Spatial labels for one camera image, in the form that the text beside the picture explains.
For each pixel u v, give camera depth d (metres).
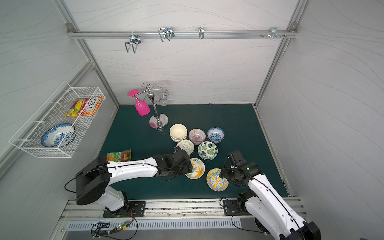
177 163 0.64
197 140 0.96
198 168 0.86
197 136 0.98
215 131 1.00
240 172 0.56
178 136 0.96
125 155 0.89
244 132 1.05
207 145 0.93
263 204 0.49
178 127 0.98
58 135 0.63
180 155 0.64
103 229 0.69
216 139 0.96
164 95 1.02
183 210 0.75
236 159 0.63
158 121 1.08
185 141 0.93
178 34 0.80
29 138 0.56
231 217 0.68
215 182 0.82
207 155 0.91
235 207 0.73
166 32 0.76
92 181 0.43
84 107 0.73
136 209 0.73
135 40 0.78
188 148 0.93
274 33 0.77
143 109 0.98
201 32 0.72
